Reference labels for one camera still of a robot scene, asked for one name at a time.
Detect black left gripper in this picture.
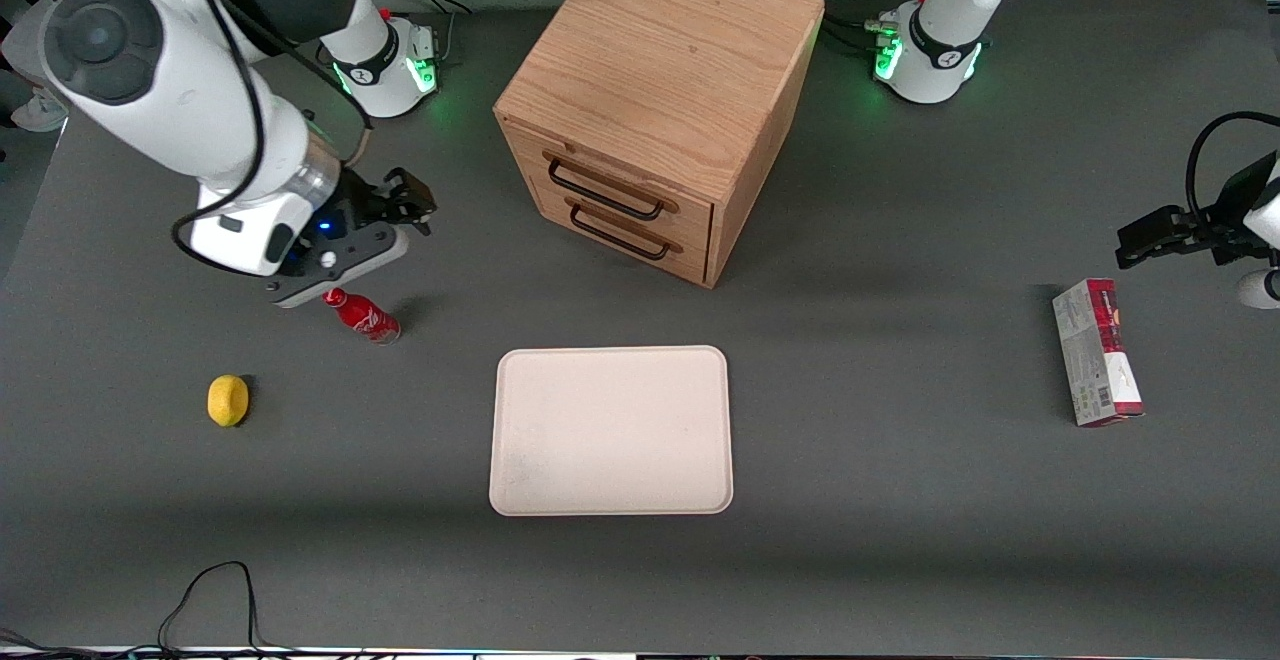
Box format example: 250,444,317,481
1117,152,1280,270

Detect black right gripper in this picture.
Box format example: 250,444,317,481
285,168,438,273

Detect black gripped drawer handle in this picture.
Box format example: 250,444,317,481
546,154,667,222

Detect wooden drawer with gripped handle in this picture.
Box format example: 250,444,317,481
503,118,714,243

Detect wooden closed drawer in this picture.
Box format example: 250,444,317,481
520,175,712,287

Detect wooden drawer cabinet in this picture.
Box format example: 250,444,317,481
493,0,826,290

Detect red cola bottle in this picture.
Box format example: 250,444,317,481
321,286,403,346

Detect grey and red carton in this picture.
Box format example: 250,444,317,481
1052,278,1146,429

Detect yellow lemon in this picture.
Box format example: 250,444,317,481
207,374,250,429

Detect beige plastic tray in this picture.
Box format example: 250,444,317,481
489,345,734,517

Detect grey shoe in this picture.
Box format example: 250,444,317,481
9,87,70,134

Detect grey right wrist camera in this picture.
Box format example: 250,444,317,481
265,225,411,310

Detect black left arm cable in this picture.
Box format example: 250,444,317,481
1186,111,1280,231

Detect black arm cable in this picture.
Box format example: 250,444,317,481
1186,111,1280,231
172,0,376,271

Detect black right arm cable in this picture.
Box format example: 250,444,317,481
172,0,376,271

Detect black closed drawer handle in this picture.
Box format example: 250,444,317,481
567,201,674,262

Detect black left base cables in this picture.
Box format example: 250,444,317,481
820,12,893,53

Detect black looped table cable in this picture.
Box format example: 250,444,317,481
157,561,269,657

